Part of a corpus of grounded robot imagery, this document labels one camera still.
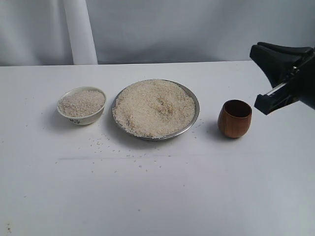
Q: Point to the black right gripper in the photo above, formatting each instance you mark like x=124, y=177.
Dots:
x=279, y=63

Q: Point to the brown wooden cup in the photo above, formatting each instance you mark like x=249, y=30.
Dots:
x=235, y=118

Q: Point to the rice heap in tray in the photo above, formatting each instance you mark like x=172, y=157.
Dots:
x=156, y=108

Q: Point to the white floral ceramic bowl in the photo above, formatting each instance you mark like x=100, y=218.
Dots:
x=83, y=120

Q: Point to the rice in bowl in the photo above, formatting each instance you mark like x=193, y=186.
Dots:
x=81, y=104

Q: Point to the round metal tray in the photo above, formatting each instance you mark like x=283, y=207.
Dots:
x=118, y=123

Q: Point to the white backdrop curtain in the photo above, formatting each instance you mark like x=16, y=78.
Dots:
x=64, y=32

